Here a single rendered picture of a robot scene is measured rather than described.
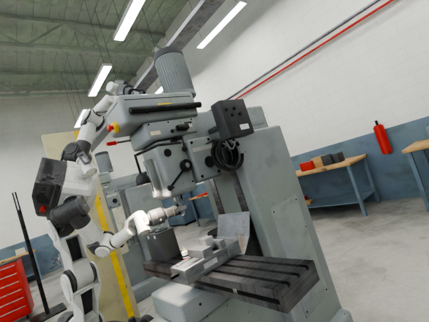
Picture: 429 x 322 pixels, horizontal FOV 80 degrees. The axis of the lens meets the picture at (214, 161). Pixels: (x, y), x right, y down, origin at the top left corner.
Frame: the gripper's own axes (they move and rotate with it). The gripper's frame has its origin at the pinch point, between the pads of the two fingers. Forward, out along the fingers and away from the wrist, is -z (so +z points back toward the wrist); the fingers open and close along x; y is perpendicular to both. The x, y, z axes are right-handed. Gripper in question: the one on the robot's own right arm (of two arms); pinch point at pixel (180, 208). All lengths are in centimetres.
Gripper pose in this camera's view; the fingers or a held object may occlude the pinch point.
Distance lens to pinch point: 151.8
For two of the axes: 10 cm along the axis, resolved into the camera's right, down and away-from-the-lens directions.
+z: -8.7, 2.5, -4.3
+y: 3.0, 9.5, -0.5
